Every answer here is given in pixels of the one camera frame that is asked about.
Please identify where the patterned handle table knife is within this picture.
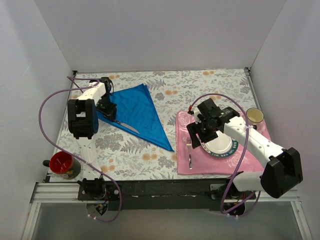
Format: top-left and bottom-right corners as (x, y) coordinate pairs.
(114, 120), (140, 134)

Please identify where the blue cloth napkin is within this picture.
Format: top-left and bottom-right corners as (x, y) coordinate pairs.
(97, 84), (173, 152)

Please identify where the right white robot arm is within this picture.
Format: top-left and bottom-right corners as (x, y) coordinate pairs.
(186, 98), (303, 199)

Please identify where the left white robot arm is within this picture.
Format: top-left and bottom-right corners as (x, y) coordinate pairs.
(67, 77), (117, 200)

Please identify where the silver fork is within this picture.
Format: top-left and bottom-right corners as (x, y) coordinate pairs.
(186, 137), (193, 169)

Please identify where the white plate green rim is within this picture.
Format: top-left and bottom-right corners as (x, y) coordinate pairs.
(201, 133), (239, 158)

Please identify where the pink floral placemat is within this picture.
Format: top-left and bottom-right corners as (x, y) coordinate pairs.
(176, 110), (273, 176)

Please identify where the floral tablecloth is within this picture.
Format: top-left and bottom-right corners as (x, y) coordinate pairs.
(49, 68), (257, 181)

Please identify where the cream mug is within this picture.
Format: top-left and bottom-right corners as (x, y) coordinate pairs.
(246, 107), (264, 130)

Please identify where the red and black mug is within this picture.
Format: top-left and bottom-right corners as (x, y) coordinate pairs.
(42, 151), (81, 180)

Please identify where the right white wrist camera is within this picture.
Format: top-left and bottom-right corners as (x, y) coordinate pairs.
(187, 105), (204, 124)

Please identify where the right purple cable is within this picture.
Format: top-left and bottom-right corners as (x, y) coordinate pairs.
(187, 93), (261, 217)

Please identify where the purple cable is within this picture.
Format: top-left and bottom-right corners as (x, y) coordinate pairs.
(187, 93), (261, 217)
(38, 76), (123, 223)

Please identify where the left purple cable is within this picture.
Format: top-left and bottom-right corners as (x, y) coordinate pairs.
(38, 76), (123, 223)

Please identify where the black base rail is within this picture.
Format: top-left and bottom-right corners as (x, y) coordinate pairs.
(77, 174), (257, 211)

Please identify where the aluminium frame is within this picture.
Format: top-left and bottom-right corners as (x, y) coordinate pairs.
(21, 66), (313, 240)

